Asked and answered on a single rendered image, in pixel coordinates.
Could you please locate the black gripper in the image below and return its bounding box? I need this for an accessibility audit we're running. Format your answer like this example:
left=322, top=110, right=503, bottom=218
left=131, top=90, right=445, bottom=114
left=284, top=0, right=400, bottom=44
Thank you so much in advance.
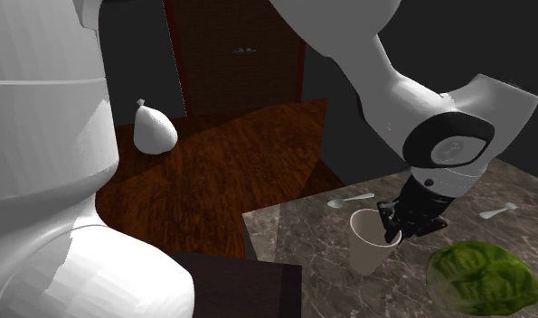
left=376, top=174, right=456, bottom=245

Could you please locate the dark robot stand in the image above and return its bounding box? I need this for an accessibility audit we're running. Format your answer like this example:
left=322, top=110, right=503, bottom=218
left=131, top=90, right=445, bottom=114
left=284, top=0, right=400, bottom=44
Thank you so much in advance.
left=162, top=250, right=303, bottom=318

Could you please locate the white plastic spoon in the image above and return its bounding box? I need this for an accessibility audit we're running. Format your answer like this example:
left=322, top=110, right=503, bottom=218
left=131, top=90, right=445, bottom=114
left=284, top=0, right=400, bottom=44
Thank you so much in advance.
left=326, top=192, right=376, bottom=210

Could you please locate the dark brown wooden door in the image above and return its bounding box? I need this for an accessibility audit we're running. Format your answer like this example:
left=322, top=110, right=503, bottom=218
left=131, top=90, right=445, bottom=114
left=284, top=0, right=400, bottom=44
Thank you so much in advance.
left=161, top=0, right=307, bottom=118

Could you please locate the white tied bag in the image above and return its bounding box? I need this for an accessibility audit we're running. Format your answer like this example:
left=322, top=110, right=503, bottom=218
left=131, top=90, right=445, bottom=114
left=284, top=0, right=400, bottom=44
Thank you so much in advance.
left=132, top=98, right=179, bottom=156

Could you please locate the green lettuce head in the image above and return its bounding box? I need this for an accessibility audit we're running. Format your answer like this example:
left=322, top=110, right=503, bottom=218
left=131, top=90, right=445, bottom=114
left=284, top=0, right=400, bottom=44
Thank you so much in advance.
left=425, top=239, right=538, bottom=318

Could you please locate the beige paper cup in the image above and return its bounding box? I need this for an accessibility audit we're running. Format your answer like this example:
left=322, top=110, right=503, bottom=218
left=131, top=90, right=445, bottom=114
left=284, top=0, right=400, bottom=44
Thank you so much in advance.
left=348, top=208, right=403, bottom=276

